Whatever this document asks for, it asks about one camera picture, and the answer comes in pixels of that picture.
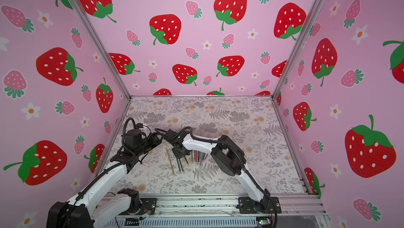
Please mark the teal green pencil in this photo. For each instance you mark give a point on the teal green pencil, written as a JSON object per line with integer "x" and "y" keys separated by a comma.
{"x": 197, "y": 157}

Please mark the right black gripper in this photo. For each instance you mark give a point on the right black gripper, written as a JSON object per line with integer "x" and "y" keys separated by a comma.
{"x": 180, "y": 151}

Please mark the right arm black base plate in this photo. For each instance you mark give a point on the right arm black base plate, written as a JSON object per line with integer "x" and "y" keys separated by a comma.
{"x": 267, "y": 206}

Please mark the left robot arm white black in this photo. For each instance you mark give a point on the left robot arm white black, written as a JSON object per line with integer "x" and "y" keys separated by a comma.
{"x": 84, "y": 210}

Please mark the left aluminium corner post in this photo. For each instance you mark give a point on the left aluminium corner post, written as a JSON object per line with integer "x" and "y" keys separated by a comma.
{"x": 86, "y": 23}

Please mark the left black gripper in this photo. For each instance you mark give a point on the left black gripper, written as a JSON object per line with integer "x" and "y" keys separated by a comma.
{"x": 153, "y": 139}

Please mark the aluminium frame rail base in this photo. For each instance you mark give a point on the aluminium frame rail base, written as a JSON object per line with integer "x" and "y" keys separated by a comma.
{"x": 219, "y": 211}

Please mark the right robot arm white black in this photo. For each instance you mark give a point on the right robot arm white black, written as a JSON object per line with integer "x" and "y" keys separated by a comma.
{"x": 227, "y": 155}

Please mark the yellow pencil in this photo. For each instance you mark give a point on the yellow pencil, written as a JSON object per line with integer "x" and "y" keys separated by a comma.
{"x": 170, "y": 162}

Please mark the right aluminium corner post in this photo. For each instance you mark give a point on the right aluminium corner post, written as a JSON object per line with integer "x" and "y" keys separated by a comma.
{"x": 303, "y": 35}

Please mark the aluminium corner post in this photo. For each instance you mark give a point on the aluminium corner post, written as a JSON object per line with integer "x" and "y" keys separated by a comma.
{"x": 303, "y": 35}
{"x": 86, "y": 23}

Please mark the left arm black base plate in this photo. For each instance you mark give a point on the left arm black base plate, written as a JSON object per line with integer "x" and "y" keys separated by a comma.
{"x": 141, "y": 207}

